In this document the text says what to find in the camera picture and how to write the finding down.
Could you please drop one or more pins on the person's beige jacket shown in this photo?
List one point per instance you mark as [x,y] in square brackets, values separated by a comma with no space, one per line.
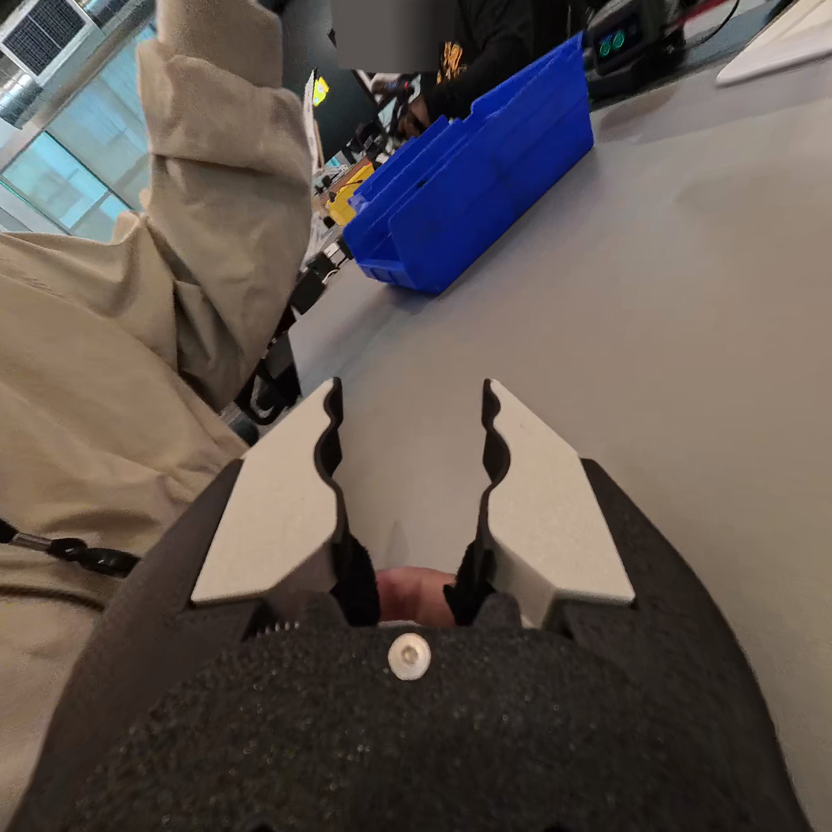
[78,422]

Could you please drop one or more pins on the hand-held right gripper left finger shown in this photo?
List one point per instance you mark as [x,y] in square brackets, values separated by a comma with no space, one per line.
[273,520]

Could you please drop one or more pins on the ceiling air vent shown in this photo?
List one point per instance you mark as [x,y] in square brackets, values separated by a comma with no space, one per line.
[45,32]

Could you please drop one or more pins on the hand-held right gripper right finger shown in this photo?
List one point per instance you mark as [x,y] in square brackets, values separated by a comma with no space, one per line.
[552,520]

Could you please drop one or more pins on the yellow plastic bin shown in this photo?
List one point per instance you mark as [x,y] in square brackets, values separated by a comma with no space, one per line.
[348,195]

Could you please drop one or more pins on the blue plastic bin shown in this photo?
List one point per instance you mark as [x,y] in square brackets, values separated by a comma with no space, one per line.
[487,195]

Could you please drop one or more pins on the black device green display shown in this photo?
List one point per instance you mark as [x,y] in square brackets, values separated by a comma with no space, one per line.
[634,45]

